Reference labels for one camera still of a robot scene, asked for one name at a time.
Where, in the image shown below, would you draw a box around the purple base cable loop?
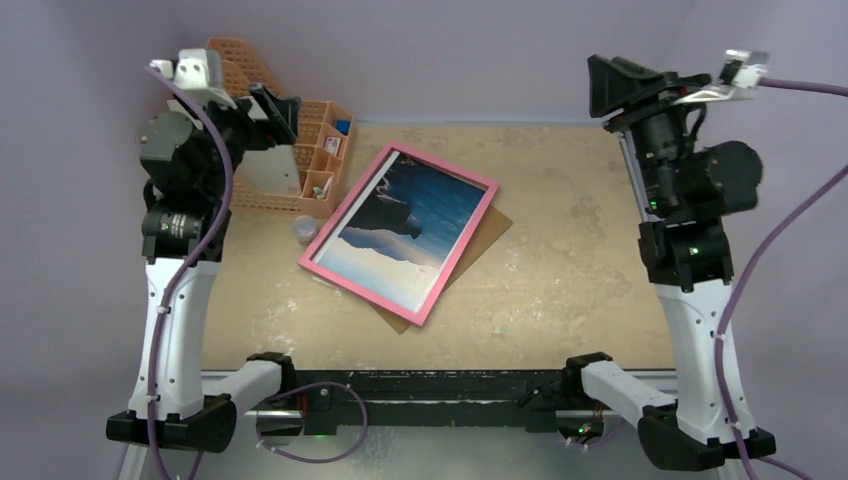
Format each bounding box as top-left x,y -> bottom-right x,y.
255,381 -> 370,465

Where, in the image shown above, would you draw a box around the grey board in organizer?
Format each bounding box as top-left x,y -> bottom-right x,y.
237,145 -> 302,196

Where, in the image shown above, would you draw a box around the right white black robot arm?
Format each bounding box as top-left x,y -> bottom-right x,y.
561,50 -> 776,479

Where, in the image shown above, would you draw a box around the orange plastic desk organizer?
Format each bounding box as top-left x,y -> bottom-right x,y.
206,37 -> 356,219

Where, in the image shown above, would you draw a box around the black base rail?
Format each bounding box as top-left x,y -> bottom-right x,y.
277,369 -> 597,435

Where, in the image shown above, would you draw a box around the brown cardboard backing board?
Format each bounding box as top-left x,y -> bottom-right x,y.
370,206 -> 513,334

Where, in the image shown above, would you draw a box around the green white small items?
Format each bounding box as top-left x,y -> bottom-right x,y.
312,176 -> 333,200

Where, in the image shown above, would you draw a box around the red white small box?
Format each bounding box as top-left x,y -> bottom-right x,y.
323,136 -> 344,158

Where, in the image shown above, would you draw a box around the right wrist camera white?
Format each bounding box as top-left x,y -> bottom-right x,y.
674,49 -> 770,105

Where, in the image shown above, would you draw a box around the blue mountain photo print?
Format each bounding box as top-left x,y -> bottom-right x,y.
314,150 -> 490,313

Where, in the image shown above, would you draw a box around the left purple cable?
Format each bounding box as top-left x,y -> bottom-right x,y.
144,64 -> 236,480

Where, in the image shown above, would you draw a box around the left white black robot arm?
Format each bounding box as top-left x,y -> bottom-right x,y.
106,83 -> 302,453

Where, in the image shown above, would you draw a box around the blue item in organizer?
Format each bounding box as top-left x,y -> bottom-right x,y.
334,120 -> 352,135

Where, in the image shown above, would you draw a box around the pink wooden photo frame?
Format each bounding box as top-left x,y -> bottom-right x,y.
298,140 -> 500,328

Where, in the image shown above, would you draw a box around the small clear round jar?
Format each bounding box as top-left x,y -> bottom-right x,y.
292,215 -> 319,246

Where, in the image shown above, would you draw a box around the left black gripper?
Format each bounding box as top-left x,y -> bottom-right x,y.
183,83 -> 299,198

